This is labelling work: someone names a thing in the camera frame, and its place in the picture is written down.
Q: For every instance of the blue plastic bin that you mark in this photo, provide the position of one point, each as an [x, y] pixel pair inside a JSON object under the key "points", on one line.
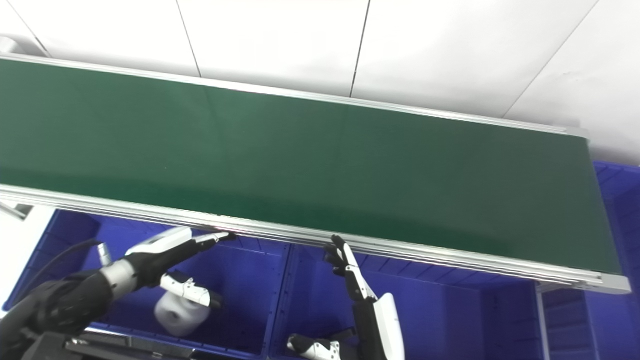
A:
{"points": [[620, 310], [240, 290], [450, 320]]}

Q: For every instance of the silver conveyor leg bracket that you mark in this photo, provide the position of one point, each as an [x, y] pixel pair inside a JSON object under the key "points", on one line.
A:
{"points": [[14, 210]]}

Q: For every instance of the green conveyor belt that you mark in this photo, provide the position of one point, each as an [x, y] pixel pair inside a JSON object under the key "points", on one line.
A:
{"points": [[310, 170], [425, 255]]}

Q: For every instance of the white cylindrical plastic part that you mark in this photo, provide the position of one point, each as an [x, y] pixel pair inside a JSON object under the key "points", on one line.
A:
{"points": [[180, 315]]}

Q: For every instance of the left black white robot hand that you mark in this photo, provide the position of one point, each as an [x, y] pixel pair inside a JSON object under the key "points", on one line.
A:
{"points": [[155, 257]]}

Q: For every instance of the silver conveyor leg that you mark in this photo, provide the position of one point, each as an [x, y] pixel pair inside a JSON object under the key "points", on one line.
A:
{"points": [[544, 325]]}

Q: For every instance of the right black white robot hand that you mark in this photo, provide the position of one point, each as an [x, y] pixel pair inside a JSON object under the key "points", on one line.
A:
{"points": [[375, 320]]}

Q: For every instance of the black robot torso plate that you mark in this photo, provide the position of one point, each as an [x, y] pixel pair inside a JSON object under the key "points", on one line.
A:
{"points": [[110, 347]]}

